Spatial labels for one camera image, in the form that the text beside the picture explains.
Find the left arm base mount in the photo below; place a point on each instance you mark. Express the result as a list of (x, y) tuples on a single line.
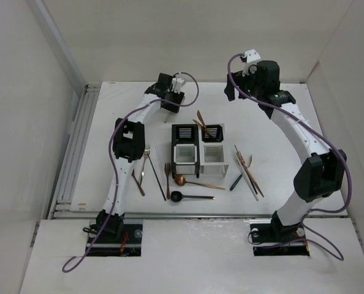
[(126, 242)]

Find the black chopstick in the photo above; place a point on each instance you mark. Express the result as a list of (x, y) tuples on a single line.
[(157, 179)]

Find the aluminium frame rail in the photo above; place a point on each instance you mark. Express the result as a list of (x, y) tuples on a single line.
[(82, 111)]

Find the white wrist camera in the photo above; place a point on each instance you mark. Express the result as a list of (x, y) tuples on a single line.
[(177, 84), (249, 58)]

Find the black round spoon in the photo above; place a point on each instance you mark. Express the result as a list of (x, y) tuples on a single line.
[(177, 197)]

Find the dark green chopstick piece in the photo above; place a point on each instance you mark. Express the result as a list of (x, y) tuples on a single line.
[(234, 184)]

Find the silver metal fork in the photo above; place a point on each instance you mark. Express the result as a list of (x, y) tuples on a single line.
[(146, 155)]

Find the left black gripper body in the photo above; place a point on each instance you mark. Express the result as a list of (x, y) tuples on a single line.
[(173, 97)]

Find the white utensil container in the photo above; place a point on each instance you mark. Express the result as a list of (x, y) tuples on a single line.
[(213, 151)]

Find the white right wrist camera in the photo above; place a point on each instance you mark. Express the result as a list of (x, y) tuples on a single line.
[(249, 58)]

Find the copper round spoon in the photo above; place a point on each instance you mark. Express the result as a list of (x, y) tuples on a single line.
[(180, 180)]

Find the black utensil container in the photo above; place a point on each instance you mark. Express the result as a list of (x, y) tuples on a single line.
[(185, 150)]

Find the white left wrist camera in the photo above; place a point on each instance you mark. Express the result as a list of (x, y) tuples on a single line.
[(177, 84)]

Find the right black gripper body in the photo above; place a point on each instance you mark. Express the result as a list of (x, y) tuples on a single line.
[(247, 84)]

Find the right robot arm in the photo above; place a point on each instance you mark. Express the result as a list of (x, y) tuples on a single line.
[(322, 165)]

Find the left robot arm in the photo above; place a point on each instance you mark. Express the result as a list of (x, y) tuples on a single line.
[(127, 145)]

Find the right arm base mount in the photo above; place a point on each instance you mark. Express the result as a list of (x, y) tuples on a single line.
[(269, 241)]

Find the brown wooden spoon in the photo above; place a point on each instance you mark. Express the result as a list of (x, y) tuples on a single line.
[(137, 183)]

